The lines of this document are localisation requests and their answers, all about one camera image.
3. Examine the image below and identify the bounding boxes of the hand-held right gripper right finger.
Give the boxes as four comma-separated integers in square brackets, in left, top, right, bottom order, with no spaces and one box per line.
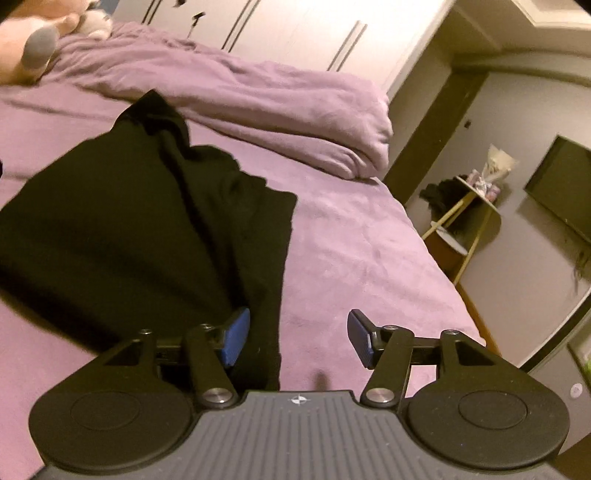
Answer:
[346,308,498,409]

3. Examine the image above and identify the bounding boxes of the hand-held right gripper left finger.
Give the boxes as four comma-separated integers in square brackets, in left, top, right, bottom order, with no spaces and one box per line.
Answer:
[104,307,252,409]

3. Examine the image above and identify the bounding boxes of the black garment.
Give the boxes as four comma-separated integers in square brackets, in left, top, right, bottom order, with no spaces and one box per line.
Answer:
[0,90,298,393]

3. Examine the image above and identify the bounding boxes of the dark clothes pile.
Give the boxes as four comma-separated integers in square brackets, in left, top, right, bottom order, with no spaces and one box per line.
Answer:
[419,178,468,232]

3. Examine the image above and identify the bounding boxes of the bed with purple sheet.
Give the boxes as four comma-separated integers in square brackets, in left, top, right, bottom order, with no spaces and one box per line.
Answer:
[0,23,488,480]

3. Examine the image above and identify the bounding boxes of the round side table gold legs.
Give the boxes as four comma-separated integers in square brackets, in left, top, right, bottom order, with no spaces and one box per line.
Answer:
[422,175,503,287]

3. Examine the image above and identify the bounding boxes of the wrapped flower bouquet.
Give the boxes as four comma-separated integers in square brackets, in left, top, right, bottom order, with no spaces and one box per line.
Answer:
[479,143,519,204]

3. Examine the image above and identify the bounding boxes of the purple duvet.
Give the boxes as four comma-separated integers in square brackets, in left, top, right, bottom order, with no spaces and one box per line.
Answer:
[46,21,394,181]

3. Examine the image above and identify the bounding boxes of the white cabinet doors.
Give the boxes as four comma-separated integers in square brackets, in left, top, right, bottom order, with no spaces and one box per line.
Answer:
[111,0,455,86]

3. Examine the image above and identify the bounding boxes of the white plush toy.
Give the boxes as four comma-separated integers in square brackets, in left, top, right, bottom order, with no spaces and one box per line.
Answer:
[74,8,114,41]

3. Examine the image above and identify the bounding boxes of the pink plush toy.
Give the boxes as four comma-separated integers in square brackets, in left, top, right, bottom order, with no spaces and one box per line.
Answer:
[0,0,86,86]

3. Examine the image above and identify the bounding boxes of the wall television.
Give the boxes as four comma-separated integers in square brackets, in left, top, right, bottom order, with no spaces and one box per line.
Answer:
[523,135,591,245]

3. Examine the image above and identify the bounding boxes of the dark door frame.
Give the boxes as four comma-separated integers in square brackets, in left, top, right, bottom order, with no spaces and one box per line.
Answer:
[384,69,490,208]

